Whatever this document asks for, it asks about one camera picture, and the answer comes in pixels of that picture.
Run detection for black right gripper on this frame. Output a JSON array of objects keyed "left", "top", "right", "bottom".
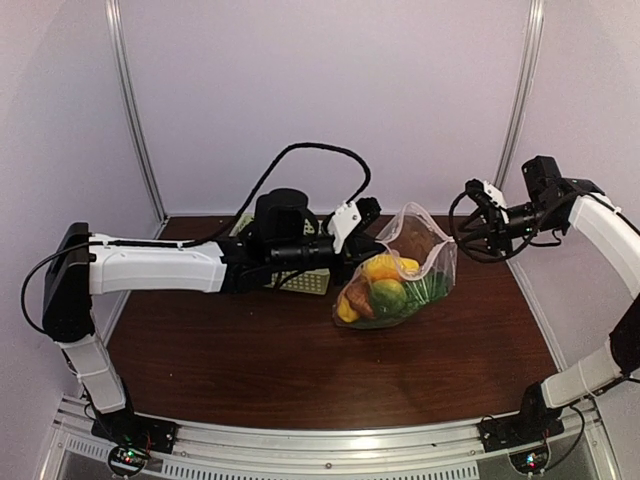
[{"left": 458, "top": 198, "right": 564, "bottom": 256}]

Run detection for toy red tomato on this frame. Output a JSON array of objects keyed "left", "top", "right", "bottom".
[{"left": 346, "top": 284, "right": 375, "bottom": 319}]

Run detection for green plastic basket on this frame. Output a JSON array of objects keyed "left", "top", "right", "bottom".
[{"left": 230, "top": 213, "right": 330, "bottom": 295}]

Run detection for toy potato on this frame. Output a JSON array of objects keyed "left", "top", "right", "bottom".
[{"left": 394, "top": 217, "right": 436, "bottom": 264}]

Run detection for toy green yellow mango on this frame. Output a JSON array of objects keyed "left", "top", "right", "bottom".
[{"left": 369, "top": 279, "right": 407, "bottom": 317}]

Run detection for toy bok choy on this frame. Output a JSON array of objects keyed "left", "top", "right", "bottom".
[{"left": 403, "top": 271, "right": 452, "bottom": 312}]

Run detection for clear zip top bag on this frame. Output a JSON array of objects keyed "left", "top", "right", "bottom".
[{"left": 333, "top": 202, "right": 457, "bottom": 330}]

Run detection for toy yellow lemon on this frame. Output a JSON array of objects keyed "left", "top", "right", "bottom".
[{"left": 336, "top": 297, "right": 360, "bottom": 324}]

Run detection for toy orange mango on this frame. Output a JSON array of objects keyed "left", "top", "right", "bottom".
[{"left": 362, "top": 254, "right": 420, "bottom": 282}]

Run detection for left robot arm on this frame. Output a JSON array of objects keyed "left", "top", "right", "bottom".
[{"left": 42, "top": 188, "right": 384, "bottom": 444}]

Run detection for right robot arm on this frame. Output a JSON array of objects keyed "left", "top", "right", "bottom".
[{"left": 449, "top": 156, "right": 639, "bottom": 442}]

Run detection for right circuit board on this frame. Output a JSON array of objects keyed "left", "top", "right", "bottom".
[{"left": 509, "top": 445, "right": 551, "bottom": 476}]

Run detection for circuit board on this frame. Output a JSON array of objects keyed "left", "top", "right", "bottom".
[
  {"left": 509, "top": 445, "right": 551, "bottom": 476},
  {"left": 107, "top": 446, "right": 150, "bottom": 477}
]

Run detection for left circuit board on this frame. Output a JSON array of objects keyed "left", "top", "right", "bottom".
[{"left": 107, "top": 446, "right": 150, "bottom": 477}]

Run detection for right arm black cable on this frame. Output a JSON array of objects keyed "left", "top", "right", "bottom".
[{"left": 448, "top": 191, "right": 564, "bottom": 264}]

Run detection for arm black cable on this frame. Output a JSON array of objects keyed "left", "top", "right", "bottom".
[
  {"left": 448, "top": 191, "right": 564, "bottom": 264},
  {"left": 20, "top": 142, "right": 373, "bottom": 336}
]

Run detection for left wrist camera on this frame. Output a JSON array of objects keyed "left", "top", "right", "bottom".
[{"left": 326, "top": 201, "right": 362, "bottom": 254}]

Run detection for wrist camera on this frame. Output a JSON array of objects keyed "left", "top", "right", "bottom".
[
  {"left": 326, "top": 201, "right": 362, "bottom": 254},
  {"left": 465, "top": 179, "right": 507, "bottom": 211}
]

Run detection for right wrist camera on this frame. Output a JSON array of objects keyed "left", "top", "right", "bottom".
[{"left": 465, "top": 179, "right": 507, "bottom": 211}]

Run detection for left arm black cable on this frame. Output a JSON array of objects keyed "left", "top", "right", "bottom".
[{"left": 20, "top": 142, "right": 373, "bottom": 336}]

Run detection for right aluminium frame post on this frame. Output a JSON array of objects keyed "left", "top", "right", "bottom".
[{"left": 494, "top": 0, "right": 545, "bottom": 188}]

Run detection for aluminium frame post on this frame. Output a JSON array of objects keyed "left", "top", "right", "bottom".
[
  {"left": 105, "top": 0, "right": 168, "bottom": 222},
  {"left": 494, "top": 0, "right": 545, "bottom": 188}
]

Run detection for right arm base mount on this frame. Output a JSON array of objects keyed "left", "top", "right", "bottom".
[{"left": 476, "top": 414, "right": 565, "bottom": 453}]

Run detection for front aluminium rail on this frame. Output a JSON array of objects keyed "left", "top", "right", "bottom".
[{"left": 39, "top": 394, "right": 621, "bottom": 480}]

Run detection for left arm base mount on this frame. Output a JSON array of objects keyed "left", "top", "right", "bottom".
[{"left": 91, "top": 412, "right": 178, "bottom": 454}]

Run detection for left aluminium frame post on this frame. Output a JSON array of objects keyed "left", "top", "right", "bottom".
[{"left": 105, "top": 0, "right": 168, "bottom": 222}]

